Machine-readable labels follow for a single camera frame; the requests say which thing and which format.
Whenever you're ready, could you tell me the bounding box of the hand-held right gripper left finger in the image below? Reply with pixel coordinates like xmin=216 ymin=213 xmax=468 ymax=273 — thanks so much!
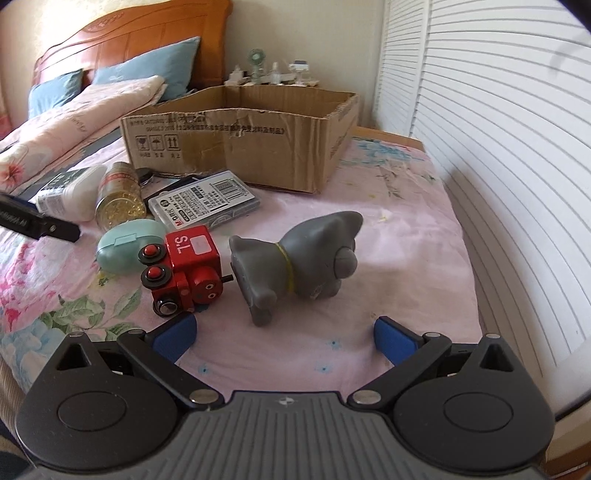
xmin=55 ymin=311 xmax=220 ymax=411

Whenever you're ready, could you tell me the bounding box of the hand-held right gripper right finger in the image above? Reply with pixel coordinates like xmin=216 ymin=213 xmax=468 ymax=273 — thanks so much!
xmin=347 ymin=316 xmax=517 ymax=411

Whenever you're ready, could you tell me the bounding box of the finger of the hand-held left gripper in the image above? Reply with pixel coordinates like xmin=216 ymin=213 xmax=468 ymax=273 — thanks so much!
xmin=0 ymin=194 xmax=82 ymax=243

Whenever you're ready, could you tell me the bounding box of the white floral wipes canister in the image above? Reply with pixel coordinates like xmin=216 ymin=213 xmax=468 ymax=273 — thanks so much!
xmin=35 ymin=165 xmax=108 ymax=222

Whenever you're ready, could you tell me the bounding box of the red toy train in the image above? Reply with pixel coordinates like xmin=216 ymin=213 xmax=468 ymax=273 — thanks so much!
xmin=139 ymin=227 xmax=234 ymax=319

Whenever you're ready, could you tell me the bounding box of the glass jar with gold contents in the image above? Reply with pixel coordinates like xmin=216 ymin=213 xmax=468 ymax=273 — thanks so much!
xmin=95 ymin=161 xmax=147 ymax=233

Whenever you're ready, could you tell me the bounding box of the mint green oval case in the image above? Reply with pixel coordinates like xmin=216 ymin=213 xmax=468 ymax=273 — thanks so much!
xmin=96 ymin=218 xmax=168 ymax=277

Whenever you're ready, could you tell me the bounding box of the clear plastic refill case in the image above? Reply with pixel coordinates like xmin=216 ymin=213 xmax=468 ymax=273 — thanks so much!
xmin=148 ymin=170 xmax=262 ymax=232

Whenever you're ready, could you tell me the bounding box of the brown cardboard box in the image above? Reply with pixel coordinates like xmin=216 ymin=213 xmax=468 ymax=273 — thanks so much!
xmin=120 ymin=84 xmax=361 ymax=195

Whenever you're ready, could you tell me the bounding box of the pink folded quilt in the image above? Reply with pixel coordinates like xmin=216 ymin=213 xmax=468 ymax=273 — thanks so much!
xmin=0 ymin=75 xmax=167 ymax=195

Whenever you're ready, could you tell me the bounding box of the small blue pillow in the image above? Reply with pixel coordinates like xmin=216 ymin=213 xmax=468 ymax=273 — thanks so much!
xmin=28 ymin=68 xmax=85 ymax=120

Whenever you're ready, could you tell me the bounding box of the large blue pillow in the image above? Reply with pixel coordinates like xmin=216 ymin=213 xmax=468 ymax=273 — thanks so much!
xmin=92 ymin=36 xmax=201 ymax=102

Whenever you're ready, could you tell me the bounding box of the wooden bed headboard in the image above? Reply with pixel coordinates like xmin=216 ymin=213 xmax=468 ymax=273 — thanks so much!
xmin=32 ymin=0 xmax=234 ymax=93

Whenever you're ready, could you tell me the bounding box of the white louvered wardrobe door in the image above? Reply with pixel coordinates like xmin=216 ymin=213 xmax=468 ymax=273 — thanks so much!
xmin=374 ymin=0 xmax=591 ymax=416

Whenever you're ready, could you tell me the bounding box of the small green desk fan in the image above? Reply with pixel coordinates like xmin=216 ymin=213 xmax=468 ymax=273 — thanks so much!
xmin=247 ymin=48 xmax=264 ymax=85

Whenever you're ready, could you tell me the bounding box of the white desk gadget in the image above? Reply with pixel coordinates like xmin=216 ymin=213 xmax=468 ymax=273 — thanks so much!
xmin=284 ymin=59 xmax=311 ymax=85

